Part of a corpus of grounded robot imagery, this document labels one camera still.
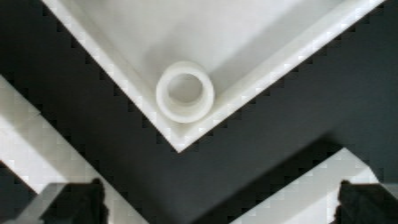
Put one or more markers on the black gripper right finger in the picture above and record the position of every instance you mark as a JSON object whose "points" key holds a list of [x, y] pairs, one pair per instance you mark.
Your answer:
{"points": [[368, 203]]}

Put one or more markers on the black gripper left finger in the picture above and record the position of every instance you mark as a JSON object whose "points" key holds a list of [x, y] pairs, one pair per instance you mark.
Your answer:
{"points": [[67, 204]]}

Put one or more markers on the white square tabletop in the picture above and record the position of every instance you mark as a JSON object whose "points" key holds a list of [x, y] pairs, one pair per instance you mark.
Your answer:
{"points": [[195, 52]]}

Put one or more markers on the white L-shaped obstacle wall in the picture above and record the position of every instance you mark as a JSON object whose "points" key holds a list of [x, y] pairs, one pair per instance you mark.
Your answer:
{"points": [[48, 165]]}

